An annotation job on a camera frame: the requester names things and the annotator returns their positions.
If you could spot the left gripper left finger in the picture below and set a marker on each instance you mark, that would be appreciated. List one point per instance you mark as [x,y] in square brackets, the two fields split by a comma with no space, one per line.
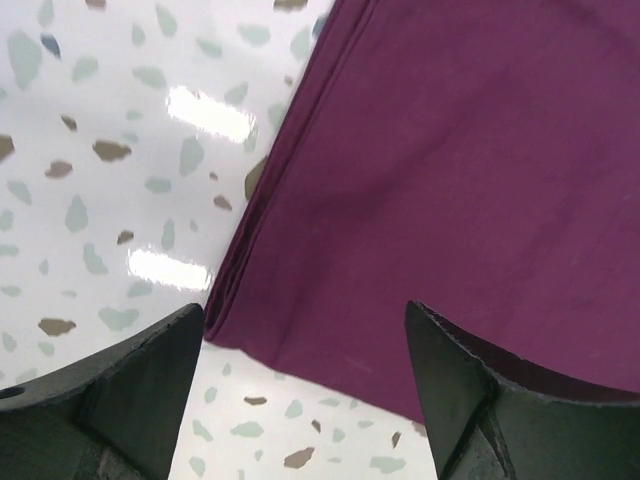
[115,414]

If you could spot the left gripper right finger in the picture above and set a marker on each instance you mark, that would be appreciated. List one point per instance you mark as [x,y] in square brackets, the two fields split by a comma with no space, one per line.
[490,414]

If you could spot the purple surgical cloth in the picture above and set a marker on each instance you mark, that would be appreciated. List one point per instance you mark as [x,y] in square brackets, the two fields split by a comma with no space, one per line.
[480,157]

